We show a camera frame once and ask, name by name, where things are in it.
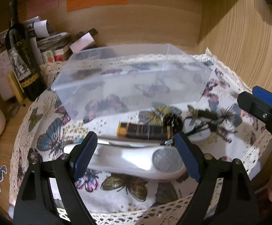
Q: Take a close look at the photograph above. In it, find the clear plastic storage box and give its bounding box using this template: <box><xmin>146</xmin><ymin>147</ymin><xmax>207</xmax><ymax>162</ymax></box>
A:
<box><xmin>51</xmin><ymin>44</ymin><xmax>211</xmax><ymax>122</ymax></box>

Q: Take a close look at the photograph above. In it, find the handwritten white note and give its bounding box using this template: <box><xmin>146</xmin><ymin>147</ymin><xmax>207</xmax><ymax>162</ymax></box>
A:
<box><xmin>0</xmin><ymin>50</ymin><xmax>15</xmax><ymax>101</ymax></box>

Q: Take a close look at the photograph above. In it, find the white small cardboard box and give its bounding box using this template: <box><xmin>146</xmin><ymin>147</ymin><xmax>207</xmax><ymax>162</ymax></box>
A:
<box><xmin>70</xmin><ymin>33</ymin><xmax>96</xmax><ymax>53</ymax></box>

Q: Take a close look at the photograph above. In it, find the stack of papers and booklets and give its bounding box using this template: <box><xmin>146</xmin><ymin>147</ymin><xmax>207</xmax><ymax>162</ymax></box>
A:
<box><xmin>0</xmin><ymin>14</ymin><xmax>72</xmax><ymax>51</ymax></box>

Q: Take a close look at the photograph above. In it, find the yellow tube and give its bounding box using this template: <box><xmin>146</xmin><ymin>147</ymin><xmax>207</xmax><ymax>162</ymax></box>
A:
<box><xmin>7</xmin><ymin>73</ymin><xmax>24</xmax><ymax>104</ymax></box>

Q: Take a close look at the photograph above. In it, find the butterfly print lace cloth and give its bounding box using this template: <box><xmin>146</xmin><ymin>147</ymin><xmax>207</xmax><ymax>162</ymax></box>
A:
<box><xmin>9</xmin><ymin>50</ymin><xmax>272</xmax><ymax>224</ymax></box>

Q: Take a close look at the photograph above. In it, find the dark wine bottle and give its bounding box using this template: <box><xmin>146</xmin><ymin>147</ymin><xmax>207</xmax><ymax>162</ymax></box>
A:
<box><xmin>5</xmin><ymin>0</ymin><xmax>47</xmax><ymax>102</ymax></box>

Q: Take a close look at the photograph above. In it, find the red white small box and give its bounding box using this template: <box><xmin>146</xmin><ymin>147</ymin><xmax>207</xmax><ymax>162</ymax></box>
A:
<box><xmin>53</xmin><ymin>49</ymin><xmax>70</xmax><ymax>62</ymax></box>

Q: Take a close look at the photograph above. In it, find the pink sticky note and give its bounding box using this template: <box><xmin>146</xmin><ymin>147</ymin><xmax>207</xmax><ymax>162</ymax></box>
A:
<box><xmin>26</xmin><ymin>0</ymin><xmax>59</xmax><ymax>18</ymax></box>

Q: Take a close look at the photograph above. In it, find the black gold cosmetic tube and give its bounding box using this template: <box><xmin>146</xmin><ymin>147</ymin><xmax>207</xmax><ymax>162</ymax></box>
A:
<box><xmin>117</xmin><ymin>122</ymin><xmax>174</xmax><ymax>141</ymax></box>

